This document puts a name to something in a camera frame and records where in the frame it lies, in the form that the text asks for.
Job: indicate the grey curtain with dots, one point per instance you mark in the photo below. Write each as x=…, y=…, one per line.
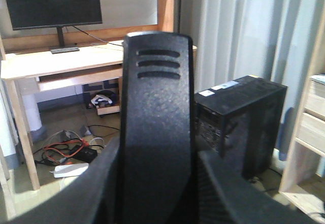
x=272, y=39

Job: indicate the white desk leg post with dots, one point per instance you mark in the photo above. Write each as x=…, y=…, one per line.
x=36, y=128

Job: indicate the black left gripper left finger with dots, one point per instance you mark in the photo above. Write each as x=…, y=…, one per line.
x=91, y=198

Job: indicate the wooden shelf unit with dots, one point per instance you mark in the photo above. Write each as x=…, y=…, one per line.
x=302, y=181

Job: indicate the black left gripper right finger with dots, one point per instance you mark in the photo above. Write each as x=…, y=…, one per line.
x=225, y=197

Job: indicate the black power adapter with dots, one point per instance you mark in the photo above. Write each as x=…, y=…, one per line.
x=84, y=154

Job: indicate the black computer monitor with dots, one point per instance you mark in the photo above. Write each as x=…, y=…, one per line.
x=31, y=14

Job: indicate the white power strip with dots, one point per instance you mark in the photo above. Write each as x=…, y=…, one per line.
x=69, y=170

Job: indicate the black computer tower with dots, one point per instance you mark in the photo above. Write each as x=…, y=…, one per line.
x=240, y=120

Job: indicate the wooden desk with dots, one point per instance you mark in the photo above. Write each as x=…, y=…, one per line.
x=29, y=67

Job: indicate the wooden drawer box with items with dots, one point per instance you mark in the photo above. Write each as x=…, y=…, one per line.
x=102, y=96

